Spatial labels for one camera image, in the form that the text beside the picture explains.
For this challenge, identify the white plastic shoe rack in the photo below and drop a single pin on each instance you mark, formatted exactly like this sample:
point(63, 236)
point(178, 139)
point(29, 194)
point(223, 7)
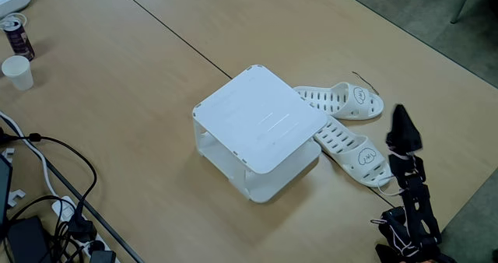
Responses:
point(257, 119)

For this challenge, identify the white power strip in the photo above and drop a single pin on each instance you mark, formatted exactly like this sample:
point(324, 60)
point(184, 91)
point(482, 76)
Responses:
point(64, 208)

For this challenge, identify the white printed bracket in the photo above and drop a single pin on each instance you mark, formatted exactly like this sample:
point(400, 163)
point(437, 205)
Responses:
point(8, 154)
point(16, 196)

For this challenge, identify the black power plug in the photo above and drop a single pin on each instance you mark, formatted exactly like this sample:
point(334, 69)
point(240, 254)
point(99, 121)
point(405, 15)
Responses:
point(102, 256)
point(83, 230)

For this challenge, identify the gray chair leg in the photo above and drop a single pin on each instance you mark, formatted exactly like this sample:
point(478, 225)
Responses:
point(463, 2)

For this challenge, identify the purple drink can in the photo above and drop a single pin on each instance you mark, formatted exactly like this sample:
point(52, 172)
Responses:
point(19, 41)

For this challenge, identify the black laptop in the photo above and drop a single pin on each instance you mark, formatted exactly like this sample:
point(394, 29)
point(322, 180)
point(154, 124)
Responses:
point(4, 189)

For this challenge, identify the white paper cup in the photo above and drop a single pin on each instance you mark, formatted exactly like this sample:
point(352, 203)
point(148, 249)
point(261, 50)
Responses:
point(18, 74)

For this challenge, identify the white slipper with dog print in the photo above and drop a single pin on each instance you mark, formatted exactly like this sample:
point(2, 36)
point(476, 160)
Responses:
point(358, 158)
point(342, 101)

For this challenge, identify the black power adapter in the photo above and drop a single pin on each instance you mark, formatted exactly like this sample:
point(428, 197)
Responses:
point(29, 241)

